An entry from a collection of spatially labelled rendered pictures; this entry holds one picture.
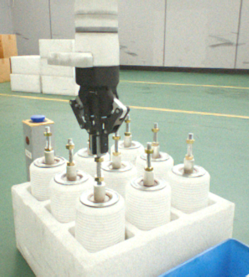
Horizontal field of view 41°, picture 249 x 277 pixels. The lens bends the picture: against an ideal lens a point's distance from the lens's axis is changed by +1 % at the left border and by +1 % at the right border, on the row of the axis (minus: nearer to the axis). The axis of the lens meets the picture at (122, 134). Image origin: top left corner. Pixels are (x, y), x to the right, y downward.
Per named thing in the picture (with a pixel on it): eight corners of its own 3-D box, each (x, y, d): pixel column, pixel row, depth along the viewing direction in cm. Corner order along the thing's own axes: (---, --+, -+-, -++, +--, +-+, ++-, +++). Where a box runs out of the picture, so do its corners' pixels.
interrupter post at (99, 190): (104, 196, 64) (104, 180, 63) (106, 201, 62) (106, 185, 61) (92, 197, 64) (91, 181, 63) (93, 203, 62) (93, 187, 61)
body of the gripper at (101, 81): (131, 60, 56) (130, 115, 59) (95, 59, 61) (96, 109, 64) (99, 62, 51) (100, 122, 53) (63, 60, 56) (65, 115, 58)
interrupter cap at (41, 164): (45, 156, 86) (45, 154, 86) (70, 160, 84) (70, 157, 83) (26, 166, 80) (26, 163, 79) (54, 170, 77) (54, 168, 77)
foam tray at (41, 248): (87, 355, 59) (85, 268, 55) (16, 247, 90) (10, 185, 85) (228, 271, 81) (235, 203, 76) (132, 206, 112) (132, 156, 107)
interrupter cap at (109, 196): (115, 189, 67) (115, 186, 67) (123, 207, 60) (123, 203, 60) (77, 192, 66) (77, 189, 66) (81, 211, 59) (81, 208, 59)
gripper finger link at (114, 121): (116, 106, 53) (100, 128, 57) (122, 114, 53) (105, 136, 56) (127, 103, 55) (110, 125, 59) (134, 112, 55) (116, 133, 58)
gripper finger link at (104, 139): (97, 125, 58) (98, 153, 59) (109, 128, 56) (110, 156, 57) (103, 123, 59) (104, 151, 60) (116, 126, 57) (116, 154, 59)
